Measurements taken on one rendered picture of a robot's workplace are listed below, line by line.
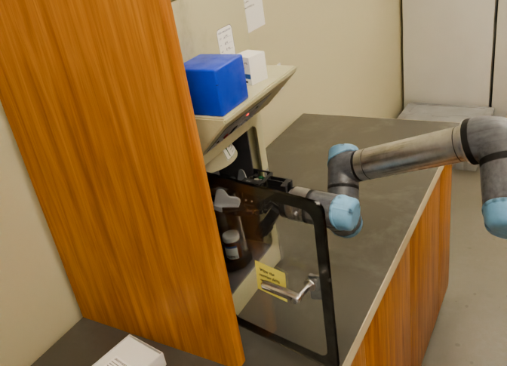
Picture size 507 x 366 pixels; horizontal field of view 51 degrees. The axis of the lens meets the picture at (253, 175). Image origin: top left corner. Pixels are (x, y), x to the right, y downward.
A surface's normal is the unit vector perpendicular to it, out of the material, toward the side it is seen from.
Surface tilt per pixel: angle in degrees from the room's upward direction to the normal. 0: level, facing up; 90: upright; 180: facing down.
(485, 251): 0
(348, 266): 0
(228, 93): 90
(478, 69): 90
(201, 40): 90
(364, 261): 0
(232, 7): 90
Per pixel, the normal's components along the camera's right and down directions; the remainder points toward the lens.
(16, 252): 0.86, 0.11
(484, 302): -0.15, -0.88
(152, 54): -0.48, 0.47
